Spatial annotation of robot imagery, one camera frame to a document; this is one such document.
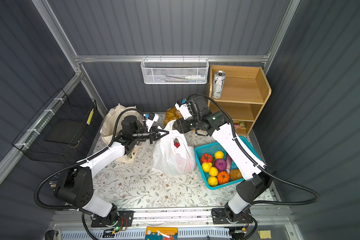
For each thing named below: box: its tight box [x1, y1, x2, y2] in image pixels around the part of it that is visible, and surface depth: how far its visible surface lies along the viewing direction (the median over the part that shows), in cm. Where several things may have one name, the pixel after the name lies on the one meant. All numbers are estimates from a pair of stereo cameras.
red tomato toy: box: [200, 153, 213, 164], surface depth 90 cm
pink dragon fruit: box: [173, 137, 181, 148], surface depth 82 cm
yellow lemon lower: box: [208, 176, 218, 187], surface depth 83 cm
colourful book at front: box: [145, 226, 178, 240], surface depth 71 cm
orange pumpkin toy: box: [217, 171, 230, 185], surface depth 83 cm
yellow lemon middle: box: [208, 166, 219, 177], surface depth 86 cm
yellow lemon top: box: [214, 150, 224, 159], surface depth 94 cm
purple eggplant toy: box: [226, 153, 233, 175], surface depth 91 cm
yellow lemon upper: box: [201, 162, 213, 173], surface depth 86 cm
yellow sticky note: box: [257, 230, 272, 239], surface depth 69 cm
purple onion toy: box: [214, 159, 227, 171], surface depth 88 cm
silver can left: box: [211, 70, 226, 99], surface depth 78 cm
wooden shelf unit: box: [208, 65, 272, 135], surface depth 88 cm
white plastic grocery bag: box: [152, 119, 197, 177], surface depth 84 cm
